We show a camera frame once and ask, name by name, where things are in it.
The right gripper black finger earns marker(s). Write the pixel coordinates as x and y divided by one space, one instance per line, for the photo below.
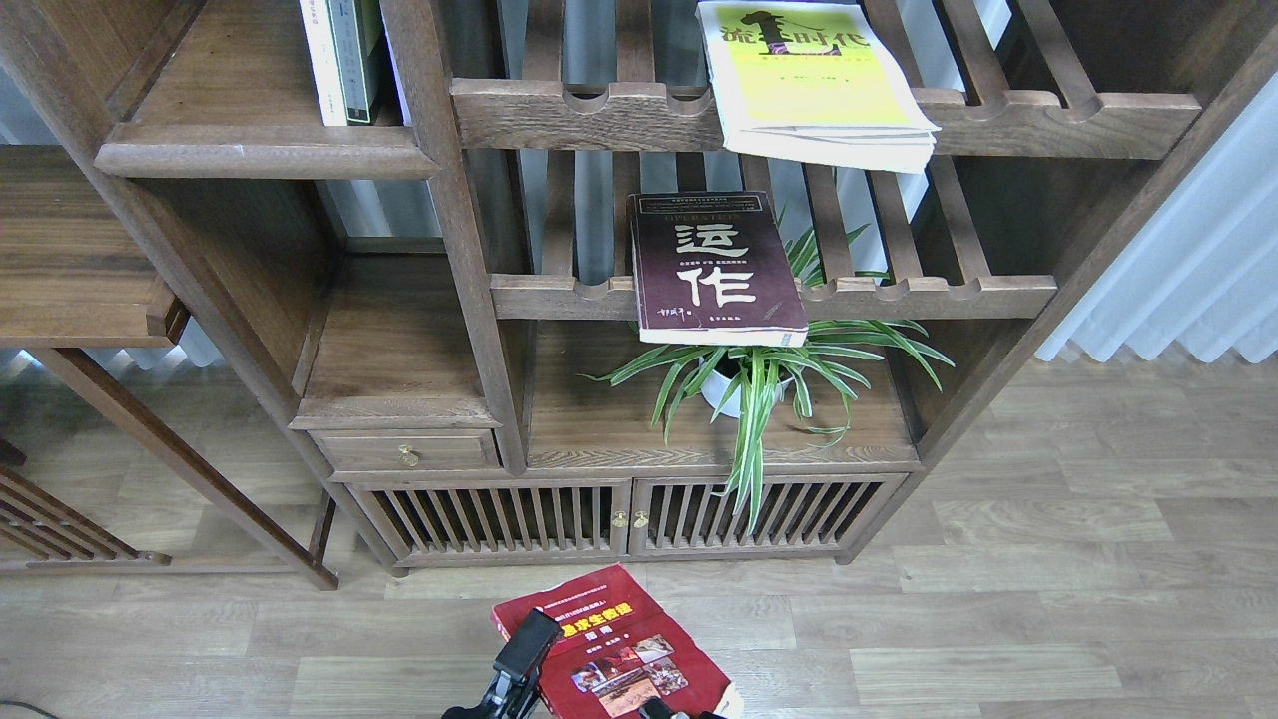
658 709

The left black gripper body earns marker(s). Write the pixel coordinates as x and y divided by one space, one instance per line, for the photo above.
508 696

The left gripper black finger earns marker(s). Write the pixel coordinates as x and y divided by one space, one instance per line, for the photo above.
525 651

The red cover book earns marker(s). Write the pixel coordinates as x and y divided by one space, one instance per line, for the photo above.
619 648

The brass cabinet door knobs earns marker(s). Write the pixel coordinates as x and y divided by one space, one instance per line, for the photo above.
624 519

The brass drawer knob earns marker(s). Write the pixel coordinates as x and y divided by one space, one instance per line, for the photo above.
408 455

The white plant pot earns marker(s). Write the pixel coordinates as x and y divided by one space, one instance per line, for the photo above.
737 390

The dark wooden bookshelf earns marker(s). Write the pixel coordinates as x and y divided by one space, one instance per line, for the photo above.
452 276

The green spider plant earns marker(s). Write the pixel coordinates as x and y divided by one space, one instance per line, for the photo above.
823 351

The dark maroon book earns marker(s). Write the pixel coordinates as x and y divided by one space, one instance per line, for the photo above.
710 269

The wooden side table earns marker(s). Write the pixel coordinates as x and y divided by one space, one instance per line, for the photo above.
73 280

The yellow green cover book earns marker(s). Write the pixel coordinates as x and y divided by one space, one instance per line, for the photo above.
811 82

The white spine book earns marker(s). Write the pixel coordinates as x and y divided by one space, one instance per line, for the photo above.
317 24

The dark green spine book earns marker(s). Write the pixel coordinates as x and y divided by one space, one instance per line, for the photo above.
358 32

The white curtain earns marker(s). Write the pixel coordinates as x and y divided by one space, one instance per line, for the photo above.
1202 274

